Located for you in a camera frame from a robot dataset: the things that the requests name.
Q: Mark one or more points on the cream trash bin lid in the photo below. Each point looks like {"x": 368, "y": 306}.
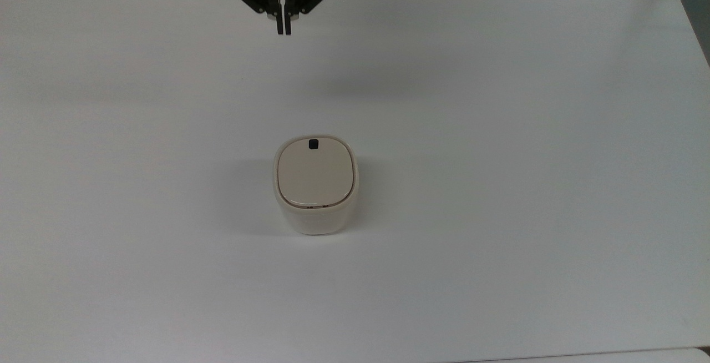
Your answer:
{"x": 315, "y": 177}

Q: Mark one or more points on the cream plastic trash bin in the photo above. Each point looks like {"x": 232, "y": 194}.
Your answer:
{"x": 316, "y": 218}

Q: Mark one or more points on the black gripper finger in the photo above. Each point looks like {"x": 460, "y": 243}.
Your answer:
{"x": 288, "y": 19}
{"x": 280, "y": 19}

